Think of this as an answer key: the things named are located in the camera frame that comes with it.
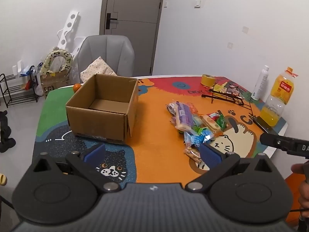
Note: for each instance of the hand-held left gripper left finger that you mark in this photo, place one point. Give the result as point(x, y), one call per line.
point(96, 153)

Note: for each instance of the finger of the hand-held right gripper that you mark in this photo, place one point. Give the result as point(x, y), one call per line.
point(269, 139)

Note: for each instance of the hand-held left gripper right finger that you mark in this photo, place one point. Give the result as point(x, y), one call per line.
point(210, 156)

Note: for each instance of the blue snack packet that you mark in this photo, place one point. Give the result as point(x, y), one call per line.
point(196, 139)

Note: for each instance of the green snack packet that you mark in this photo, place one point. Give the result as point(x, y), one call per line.
point(197, 130)
point(221, 122)

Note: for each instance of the cardboard box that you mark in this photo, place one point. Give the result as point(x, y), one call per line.
point(96, 123)

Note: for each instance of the purple label bread packet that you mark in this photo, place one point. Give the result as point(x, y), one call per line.
point(183, 114)

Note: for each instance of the red orange snack packet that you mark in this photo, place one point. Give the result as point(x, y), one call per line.
point(192, 107)

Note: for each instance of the person's right hand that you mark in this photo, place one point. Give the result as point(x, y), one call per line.
point(298, 168)

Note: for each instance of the black smartphone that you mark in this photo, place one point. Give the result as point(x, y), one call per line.
point(265, 124)

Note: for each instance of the red white snack packet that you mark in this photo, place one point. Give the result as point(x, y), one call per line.
point(213, 116)

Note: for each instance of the yellow juice bottle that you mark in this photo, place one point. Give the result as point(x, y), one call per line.
point(277, 96)

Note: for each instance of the orange seat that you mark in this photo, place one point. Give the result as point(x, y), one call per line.
point(293, 198)

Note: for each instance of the white spray bottle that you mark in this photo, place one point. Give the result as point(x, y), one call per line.
point(260, 82)

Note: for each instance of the colourful cat print table mat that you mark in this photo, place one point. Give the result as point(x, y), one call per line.
point(154, 137)

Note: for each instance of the tangerine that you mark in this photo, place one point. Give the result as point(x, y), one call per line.
point(76, 87)

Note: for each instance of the yellow packet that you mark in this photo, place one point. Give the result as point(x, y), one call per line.
point(218, 87)

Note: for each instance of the yellow tape roll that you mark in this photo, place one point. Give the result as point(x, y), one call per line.
point(208, 80)

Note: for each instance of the brown taped shipping box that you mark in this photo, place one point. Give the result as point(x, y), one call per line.
point(54, 82)

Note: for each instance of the cream dotted pillow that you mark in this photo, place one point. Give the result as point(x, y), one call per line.
point(96, 69)

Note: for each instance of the white plastic bag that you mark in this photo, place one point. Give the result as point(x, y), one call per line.
point(38, 87)

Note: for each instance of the black slipper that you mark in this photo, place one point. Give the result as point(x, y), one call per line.
point(6, 145)
point(3, 118)
point(4, 132)

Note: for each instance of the yellow slipper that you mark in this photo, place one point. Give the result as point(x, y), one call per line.
point(2, 179)

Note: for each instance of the small red item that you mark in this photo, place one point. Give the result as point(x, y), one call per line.
point(27, 83)

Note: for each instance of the grey padded chair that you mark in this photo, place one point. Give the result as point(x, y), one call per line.
point(108, 50)

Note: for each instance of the blue white packet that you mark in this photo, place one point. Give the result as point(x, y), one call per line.
point(27, 71)

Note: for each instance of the white perforated rack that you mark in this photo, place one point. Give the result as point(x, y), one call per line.
point(68, 26)

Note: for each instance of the grey door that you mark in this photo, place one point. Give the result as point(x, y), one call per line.
point(135, 17)

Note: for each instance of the white wall socket cover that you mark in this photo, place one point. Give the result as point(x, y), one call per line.
point(245, 29)
point(230, 45)

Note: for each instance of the white plastic bracket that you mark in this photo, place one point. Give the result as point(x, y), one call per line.
point(18, 69)

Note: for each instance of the white light switch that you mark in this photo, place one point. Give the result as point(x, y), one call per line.
point(198, 3)

